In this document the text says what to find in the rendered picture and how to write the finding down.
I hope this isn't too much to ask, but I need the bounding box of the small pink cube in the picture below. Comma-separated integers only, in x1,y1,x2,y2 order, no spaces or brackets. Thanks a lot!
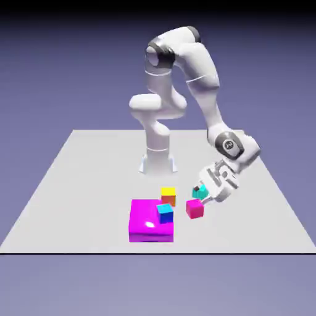
185,199,205,220

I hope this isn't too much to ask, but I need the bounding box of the small blue cube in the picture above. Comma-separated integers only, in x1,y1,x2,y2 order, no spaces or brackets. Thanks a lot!
156,203,174,225

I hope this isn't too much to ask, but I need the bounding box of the large magenta box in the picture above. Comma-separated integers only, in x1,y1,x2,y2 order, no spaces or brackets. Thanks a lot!
128,199,175,243

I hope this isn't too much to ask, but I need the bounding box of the small teal cube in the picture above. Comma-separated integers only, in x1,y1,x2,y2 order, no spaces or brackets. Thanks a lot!
191,184,209,201

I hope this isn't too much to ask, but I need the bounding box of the small yellow cube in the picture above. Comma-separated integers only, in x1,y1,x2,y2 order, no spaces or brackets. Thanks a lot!
160,186,177,207

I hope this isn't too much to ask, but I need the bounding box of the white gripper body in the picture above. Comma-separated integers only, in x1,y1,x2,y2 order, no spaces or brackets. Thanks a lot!
199,168,239,204

